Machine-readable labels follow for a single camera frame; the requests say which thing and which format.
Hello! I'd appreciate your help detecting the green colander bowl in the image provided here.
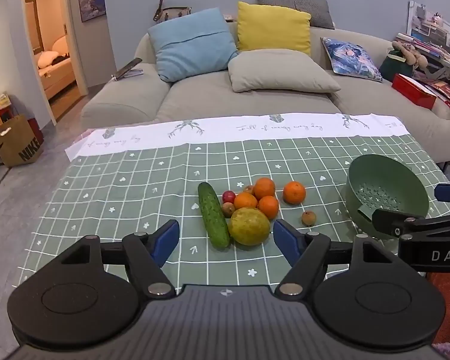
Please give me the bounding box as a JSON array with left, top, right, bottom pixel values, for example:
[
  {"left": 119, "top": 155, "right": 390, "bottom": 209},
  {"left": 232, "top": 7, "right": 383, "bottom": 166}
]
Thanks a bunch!
[{"left": 345, "top": 154, "right": 430, "bottom": 241}]

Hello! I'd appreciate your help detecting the dark green bag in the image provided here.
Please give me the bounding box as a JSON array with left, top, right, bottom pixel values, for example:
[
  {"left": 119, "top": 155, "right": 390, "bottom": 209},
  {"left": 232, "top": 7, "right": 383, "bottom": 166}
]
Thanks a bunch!
[{"left": 379, "top": 49, "right": 414, "bottom": 82}]

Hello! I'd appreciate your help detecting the bed with pillows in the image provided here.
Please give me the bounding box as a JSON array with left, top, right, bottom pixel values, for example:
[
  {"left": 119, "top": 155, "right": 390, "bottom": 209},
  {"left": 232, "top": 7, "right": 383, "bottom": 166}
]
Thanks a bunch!
[{"left": 34, "top": 35, "right": 78, "bottom": 100}]

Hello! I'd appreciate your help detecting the green cucumber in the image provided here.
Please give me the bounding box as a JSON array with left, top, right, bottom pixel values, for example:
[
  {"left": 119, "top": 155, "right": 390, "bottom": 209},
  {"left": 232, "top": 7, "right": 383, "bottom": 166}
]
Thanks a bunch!
[{"left": 198, "top": 182, "right": 232, "bottom": 249}]

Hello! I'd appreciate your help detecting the yellow cushion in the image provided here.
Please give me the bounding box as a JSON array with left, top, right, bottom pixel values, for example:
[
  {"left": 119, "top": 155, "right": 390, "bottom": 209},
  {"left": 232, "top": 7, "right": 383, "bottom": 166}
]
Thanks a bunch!
[{"left": 237, "top": 1, "right": 312, "bottom": 58}]

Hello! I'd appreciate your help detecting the green checked tablecloth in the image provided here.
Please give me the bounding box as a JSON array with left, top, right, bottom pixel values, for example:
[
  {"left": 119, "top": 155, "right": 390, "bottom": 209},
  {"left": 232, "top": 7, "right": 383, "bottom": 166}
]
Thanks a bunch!
[{"left": 17, "top": 112, "right": 450, "bottom": 287}]

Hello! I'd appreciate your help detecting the beige plush toy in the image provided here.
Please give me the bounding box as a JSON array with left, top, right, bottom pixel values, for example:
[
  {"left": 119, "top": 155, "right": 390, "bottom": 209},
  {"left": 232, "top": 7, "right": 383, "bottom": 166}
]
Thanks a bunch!
[{"left": 392, "top": 41, "right": 429, "bottom": 69}]

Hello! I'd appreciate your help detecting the orange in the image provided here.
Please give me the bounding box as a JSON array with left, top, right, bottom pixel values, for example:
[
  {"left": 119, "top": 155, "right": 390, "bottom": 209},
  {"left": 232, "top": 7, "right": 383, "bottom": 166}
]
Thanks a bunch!
[
  {"left": 283, "top": 181, "right": 307, "bottom": 205},
  {"left": 254, "top": 177, "right": 277, "bottom": 200},
  {"left": 233, "top": 192, "right": 258, "bottom": 211},
  {"left": 258, "top": 196, "right": 280, "bottom": 220}
]

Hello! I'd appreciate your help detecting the white handbag with brown strap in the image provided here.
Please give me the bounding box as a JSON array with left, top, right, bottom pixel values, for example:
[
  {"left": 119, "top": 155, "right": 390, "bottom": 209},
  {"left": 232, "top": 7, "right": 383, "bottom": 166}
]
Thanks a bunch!
[{"left": 152, "top": 0, "right": 193, "bottom": 25}]

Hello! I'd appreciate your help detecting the beige sofa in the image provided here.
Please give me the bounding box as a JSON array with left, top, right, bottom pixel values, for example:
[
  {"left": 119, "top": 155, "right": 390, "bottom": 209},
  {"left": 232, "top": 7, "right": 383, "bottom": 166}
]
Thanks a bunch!
[{"left": 80, "top": 26, "right": 450, "bottom": 163}]

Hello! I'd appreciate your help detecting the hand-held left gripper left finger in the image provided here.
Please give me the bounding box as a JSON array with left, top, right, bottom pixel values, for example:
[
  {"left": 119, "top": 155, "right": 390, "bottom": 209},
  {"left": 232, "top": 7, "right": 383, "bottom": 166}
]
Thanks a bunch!
[{"left": 61, "top": 219, "right": 180, "bottom": 299}]

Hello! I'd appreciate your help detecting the white photo board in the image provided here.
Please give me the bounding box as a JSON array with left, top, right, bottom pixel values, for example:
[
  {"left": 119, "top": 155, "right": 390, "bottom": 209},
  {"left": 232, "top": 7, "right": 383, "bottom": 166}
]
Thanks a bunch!
[{"left": 407, "top": 0, "right": 450, "bottom": 43}]

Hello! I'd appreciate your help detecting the brown paper bag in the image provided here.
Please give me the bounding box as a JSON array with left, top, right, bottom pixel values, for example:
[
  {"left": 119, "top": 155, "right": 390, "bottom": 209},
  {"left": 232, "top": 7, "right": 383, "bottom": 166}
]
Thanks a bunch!
[{"left": 0, "top": 114, "right": 45, "bottom": 168}]

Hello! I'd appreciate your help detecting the beige cushion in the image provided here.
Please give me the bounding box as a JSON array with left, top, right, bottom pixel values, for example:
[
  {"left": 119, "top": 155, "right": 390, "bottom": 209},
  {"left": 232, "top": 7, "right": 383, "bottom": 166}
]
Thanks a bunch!
[{"left": 227, "top": 49, "right": 341, "bottom": 93}]

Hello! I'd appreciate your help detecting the grey cushion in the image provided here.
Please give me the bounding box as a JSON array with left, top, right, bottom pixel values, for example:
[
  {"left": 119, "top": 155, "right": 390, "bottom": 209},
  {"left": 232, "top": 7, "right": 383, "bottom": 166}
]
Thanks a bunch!
[{"left": 256, "top": 0, "right": 335, "bottom": 29}]

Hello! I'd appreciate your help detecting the red box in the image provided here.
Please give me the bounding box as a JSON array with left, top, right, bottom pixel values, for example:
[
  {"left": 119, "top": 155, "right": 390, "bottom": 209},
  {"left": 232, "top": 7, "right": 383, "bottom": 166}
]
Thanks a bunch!
[{"left": 392, "top": 73, "right": 438, "bottom": 110}]

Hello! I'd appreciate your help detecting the red rug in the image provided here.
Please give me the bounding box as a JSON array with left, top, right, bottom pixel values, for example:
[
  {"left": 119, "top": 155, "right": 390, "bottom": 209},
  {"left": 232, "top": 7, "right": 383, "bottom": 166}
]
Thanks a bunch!
[{"left": 427, "top": 270, "right": 450, "bottom": 354}]

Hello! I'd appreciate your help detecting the pile of magazines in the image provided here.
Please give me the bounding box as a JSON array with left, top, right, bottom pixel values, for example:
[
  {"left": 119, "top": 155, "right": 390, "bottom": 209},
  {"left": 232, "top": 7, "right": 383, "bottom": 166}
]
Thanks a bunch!
[{"left": 395, "top": 32, "right": 450, "bottom": 112}]

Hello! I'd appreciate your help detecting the wooden door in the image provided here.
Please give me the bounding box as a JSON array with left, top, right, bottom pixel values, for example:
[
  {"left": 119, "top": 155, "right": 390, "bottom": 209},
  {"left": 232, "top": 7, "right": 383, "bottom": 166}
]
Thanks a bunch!
[{"left": 24, "top": 0, "right": 44, "bottom": 54}]

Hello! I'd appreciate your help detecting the black tablet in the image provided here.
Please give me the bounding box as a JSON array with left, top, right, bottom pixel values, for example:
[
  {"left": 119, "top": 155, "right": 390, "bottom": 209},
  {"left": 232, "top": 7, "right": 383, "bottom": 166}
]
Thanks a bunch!
[{"left": 111, "top": 58, "right": 143, "bottom": 82}]

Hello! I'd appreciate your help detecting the blue printed cushion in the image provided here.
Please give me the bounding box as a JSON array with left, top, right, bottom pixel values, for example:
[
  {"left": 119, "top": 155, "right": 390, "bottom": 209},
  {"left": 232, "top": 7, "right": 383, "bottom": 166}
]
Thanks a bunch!
[{"left": 320, "top": 37, "right": 383, "bottom": 83}]

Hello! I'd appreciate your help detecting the white door frame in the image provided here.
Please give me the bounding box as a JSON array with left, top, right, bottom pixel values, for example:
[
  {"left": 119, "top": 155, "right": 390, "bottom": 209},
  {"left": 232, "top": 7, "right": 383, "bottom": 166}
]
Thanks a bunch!
[{"left": 20, "top": 0, "right": 89, "bottom": 125}]

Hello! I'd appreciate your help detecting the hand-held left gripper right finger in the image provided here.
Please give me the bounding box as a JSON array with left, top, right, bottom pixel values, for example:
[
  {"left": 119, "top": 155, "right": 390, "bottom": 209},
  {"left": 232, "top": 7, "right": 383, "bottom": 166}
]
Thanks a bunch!
[{"left": 273, "top": 218, "right": 395, "bottom": 297}]

